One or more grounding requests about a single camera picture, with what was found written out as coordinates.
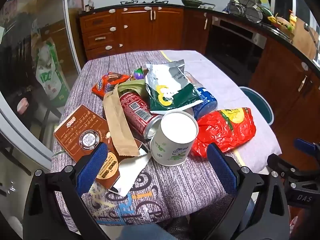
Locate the red plastic snack bag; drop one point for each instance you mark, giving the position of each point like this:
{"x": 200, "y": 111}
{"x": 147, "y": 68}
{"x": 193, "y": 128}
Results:
{"x": 227, "y": 128}

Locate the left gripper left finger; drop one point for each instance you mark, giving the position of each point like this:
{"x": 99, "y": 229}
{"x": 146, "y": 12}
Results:
{"x": 43, "y": 218}

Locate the orange wafer snack wrapper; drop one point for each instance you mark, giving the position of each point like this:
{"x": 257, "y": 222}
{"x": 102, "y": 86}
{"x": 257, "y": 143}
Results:
{"x": 107, "y": 83}

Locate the wooden kitchen cabinets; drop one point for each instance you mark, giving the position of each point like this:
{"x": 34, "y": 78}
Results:
{"x": 285, "y": 76}

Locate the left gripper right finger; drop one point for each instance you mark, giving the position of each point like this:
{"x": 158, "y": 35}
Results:
{"x": 259, "y": 207}

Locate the green white sack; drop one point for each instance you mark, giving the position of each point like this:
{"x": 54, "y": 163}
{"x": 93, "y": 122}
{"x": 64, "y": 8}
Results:
{"x": 49, "y": 74}

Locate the brown paper sleeve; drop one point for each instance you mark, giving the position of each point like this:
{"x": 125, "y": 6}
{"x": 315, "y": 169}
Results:
{"x": 121, "y": 135}

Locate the dish rack with bowls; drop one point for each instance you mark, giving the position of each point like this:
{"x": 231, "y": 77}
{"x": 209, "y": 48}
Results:
{"x": 253, "y": 10}

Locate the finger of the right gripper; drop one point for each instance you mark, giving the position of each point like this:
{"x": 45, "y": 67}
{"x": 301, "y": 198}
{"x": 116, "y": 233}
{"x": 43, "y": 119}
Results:
{"x": 306, "y": 147}

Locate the brown printed card box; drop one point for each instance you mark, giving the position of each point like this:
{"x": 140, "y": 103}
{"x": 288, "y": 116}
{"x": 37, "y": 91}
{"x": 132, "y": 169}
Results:
{"x": 80, "y": 133}

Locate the purple candy wrapper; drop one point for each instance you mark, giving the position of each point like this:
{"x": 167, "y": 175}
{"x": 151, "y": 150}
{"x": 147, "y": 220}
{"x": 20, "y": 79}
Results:
{"x": 139, "y": 74}

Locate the glass sliding door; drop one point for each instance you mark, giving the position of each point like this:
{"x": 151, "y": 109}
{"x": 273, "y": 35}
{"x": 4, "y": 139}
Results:
{"x": 27, "y": 116}

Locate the teal trash bin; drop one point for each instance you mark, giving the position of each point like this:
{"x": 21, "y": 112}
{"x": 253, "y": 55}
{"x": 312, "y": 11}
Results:
{"x": 260, "y": 103}

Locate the silver green snack bag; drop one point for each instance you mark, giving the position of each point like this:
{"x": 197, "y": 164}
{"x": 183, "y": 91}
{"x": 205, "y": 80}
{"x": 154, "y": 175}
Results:
{"x": 169, "y": 89}

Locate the gas stove grates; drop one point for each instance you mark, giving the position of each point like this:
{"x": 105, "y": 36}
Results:
{"x": 139, "y": 2}

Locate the clear bottle blue label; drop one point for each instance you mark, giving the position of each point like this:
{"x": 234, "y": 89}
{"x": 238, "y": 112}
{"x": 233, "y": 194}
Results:
{"x": 208, "y": 104}

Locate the green frying pan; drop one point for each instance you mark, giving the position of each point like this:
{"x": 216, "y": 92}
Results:
{"x": 195, "y": 3}

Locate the white paper receipt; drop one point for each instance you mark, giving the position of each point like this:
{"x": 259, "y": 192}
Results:
{"x": 129, "y": 170}

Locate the built-in black oven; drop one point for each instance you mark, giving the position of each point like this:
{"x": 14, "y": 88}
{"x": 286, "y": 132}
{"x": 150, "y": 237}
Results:
{"x": 235, "y": 50}

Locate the red soda can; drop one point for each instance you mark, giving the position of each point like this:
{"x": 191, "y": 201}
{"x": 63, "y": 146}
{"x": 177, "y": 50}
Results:
{"x": 138, "y": 115}

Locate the white paper cup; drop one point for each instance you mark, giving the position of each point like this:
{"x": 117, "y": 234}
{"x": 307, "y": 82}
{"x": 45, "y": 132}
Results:
{"x": 174, "y": 138}

